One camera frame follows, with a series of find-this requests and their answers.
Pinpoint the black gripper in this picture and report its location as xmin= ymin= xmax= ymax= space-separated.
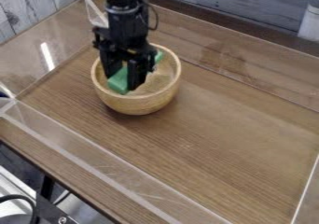
xmin=93 ymin=7 xmax=158 ymax=91

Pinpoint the green rectangular block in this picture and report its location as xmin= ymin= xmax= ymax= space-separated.
xmin=105 ymin=49 xmax=164 ymax=95

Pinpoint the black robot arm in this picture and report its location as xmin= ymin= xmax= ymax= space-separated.
xmin=92 ymin=0 xmax=159 ymax=91

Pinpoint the brown wooden bowl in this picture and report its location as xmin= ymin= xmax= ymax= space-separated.
xmin=89 ymin=43 xmax=182 ymax=116

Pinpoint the white cylindrical container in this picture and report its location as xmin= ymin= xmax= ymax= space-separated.
xmin=298 ymin=1 xmax=319 ymax=43

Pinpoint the black table leg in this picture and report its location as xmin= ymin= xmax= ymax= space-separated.
xmin=36 ymin=175 xmax=55 ymax=217

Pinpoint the clear acrylic corner bracket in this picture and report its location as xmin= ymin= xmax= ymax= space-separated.
xmin=84 ymin=0 xmax=108 ymax=28

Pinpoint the clear acrylic tray wall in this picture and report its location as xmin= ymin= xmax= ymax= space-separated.
xmin=0 ymin=2 xmax=319 ymax=224

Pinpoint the black cable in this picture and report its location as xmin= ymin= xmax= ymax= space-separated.
xmin=0 ymin=193 xmax=41 ymax=224

